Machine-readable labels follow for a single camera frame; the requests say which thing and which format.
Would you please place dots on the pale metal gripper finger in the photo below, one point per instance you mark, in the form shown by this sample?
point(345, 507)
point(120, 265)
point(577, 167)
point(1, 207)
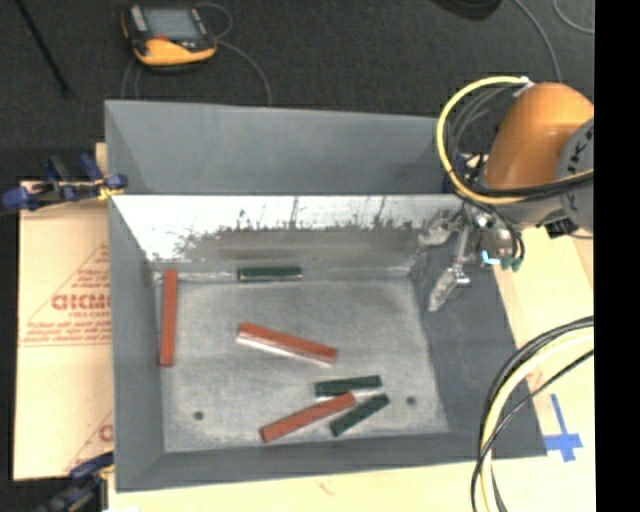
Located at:
point(434, 234)
point(446, 289)

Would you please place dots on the dark green flat block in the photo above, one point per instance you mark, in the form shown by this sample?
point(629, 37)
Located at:
point(347, 385)
point(270, 273)
point(360, 414)

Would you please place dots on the grey metal bin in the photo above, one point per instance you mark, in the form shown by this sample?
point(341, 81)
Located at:
point(300, 310)

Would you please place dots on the red-brown flat block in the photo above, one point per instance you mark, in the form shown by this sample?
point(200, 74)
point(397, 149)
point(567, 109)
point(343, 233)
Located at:
point(169, 320)
point(287, 342)
point(306, 418)

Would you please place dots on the brown cardboard board, red print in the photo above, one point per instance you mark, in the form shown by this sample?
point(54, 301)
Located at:
point(62, 350)

